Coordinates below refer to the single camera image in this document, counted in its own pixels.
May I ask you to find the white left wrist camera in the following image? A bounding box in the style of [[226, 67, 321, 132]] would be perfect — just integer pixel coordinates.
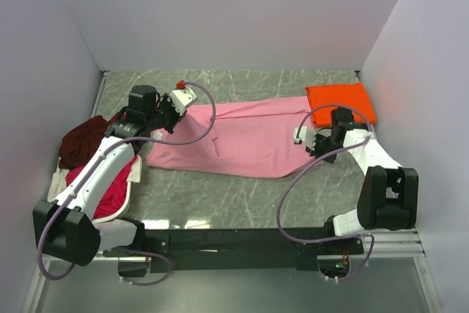
[[169, 81, 197, 115]]

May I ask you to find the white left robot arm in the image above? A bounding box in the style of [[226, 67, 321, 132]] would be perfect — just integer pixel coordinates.
[[33, 84, 196, 266]]

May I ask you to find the white laundry basket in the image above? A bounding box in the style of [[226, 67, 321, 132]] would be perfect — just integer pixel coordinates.
[[92, 183, 133, 224]]

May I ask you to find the dark red t shirt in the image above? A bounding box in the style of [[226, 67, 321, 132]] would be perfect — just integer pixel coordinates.
[[59, 114, 117, 170]]

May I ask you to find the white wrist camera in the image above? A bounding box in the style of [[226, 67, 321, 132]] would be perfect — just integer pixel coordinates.
[[169, 81, 197, 115], [292, 126, 316, 149]]

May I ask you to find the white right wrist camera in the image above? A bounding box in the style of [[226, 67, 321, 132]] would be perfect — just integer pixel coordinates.
[[292, 126, 316, 149]]

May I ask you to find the pink t shirt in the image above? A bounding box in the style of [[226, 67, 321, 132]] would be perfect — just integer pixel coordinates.
[[146, 96, 312, 179]]

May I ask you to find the folded orange t shirt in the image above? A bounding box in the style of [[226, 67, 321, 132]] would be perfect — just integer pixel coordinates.
[[305, 83, 377, 128]]

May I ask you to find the aluminium rail frame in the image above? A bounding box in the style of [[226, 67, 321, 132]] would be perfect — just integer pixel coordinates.
[[43, 229, 426, 264]]

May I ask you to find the magenta t shirt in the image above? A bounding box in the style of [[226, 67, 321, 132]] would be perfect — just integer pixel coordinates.
[[65, 161, 133, 218]]

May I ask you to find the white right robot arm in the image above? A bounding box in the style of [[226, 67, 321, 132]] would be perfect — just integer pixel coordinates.
[[293, 106, 418, 237]]

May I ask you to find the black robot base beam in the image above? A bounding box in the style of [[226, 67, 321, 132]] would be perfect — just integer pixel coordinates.
[[104, 228, 364, 278]]

